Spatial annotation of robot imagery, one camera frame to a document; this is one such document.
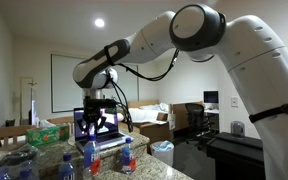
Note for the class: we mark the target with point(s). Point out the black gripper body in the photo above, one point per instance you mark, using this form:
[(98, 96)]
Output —
[(92, 110)]

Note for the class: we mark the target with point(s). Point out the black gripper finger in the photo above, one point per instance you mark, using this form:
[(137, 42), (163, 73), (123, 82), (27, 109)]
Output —
[(100, 124), (82, 126)]

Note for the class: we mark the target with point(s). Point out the Fiji water bottle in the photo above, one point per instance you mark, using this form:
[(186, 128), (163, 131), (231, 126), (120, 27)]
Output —
[(66, 169), (128, 158), (91, 164)]

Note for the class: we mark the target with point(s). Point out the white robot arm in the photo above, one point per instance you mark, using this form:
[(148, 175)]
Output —
[(252, 53)]

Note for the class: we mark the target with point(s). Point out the open silver laptop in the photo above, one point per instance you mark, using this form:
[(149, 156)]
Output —
[(107, 137)]

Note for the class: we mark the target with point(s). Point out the white projection screen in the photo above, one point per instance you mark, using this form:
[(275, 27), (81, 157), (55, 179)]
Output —
[(65, 93)]

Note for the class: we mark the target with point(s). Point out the white bed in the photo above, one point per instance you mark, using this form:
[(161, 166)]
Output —
[(145, 113)]

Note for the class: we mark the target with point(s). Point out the green tissue box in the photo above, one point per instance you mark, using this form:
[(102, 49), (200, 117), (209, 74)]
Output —
[(43, 136)]

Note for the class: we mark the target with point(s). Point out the white trash bin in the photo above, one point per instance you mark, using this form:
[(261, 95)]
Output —
[(163, 150)]

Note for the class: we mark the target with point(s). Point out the plastic-wrapped water bottle pack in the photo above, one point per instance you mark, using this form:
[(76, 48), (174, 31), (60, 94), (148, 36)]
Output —
[(19, 165)]

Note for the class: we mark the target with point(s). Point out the wooden chair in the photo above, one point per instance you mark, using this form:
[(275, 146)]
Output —
[(13, 132)]

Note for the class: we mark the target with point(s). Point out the black office chair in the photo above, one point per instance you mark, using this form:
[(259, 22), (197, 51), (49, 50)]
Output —
[(199, 124)]

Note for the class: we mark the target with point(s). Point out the computer monitor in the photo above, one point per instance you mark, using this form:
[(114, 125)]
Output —
[(210, 96)]

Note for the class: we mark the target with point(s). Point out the silver round device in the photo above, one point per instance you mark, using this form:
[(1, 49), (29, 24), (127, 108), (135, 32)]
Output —
[(238, 129)]

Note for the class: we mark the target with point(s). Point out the black side cabinet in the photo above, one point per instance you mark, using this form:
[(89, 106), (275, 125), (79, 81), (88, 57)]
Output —
[(237, 158)]

